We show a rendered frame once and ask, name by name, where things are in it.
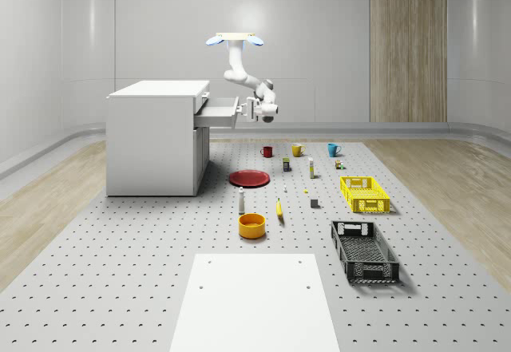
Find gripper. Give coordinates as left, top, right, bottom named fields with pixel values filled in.
left=236, top=96, right=257, bottom=123

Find white drawer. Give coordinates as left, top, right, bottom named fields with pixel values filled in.
left=194, top=96, right=243, bottom=129

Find red plate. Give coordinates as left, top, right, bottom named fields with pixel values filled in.
left=228, top=169, right=271, bottom=189

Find drone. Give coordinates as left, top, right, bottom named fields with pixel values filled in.
left=205, top=31, right=264, bottom=48

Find white cabinet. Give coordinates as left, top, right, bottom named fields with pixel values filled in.
left=105, top=79, right=212, bottom=198

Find yellow bowl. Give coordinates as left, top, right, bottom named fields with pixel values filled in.
left=238, top=212, right=267, bottom=239

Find yellow basket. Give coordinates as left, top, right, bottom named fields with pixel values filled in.
left=339, top=176, right=391, bottom=214

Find white board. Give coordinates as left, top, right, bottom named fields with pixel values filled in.
left=168, top=253, right=341, bottom=352

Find dark grey basket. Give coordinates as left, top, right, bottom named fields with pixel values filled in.
left=330, top=220, right=401, bottom=285

